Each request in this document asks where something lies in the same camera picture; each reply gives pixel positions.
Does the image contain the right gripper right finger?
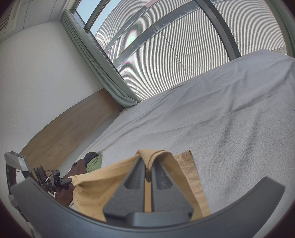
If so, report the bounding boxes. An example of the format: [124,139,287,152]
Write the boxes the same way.
[149,161,194,215]

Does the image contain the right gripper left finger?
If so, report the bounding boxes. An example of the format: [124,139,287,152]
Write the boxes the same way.
[103,156,148,220]

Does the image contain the tan shorts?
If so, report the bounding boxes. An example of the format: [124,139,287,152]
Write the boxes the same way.
[71,149,211,222]

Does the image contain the bed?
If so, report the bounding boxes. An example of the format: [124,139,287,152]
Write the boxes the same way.
[19,49,295,220]

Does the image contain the brown garment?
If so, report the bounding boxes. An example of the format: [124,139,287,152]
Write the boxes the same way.
[55,159,88,206]

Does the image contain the green garment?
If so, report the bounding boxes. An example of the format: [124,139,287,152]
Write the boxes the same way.
[86,153,103,173]

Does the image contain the black garment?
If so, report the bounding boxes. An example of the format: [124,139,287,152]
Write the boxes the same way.
[84,152,98,165]

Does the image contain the grey-green curtain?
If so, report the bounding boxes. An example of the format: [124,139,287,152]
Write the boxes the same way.
[61,9,143,108]

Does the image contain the window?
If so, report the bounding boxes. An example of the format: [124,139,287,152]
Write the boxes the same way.
[66,0,295,101]

